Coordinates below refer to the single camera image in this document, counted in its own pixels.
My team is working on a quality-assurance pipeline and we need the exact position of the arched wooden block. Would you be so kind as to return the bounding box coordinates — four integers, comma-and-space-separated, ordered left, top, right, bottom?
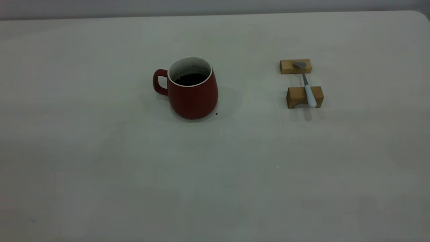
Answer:
286, 86, 324, 109

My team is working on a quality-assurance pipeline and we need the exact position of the red ceramic mug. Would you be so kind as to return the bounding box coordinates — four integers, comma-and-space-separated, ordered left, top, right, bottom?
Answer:
153, 56, 219, 120

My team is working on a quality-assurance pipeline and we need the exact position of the flat rectangular wooden block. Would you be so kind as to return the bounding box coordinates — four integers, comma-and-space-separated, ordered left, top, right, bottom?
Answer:
280, 59, 312, 75

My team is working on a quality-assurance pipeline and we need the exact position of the spoon with pale blue handle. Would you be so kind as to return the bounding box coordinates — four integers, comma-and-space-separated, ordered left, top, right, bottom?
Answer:
293, 61, 317, 108

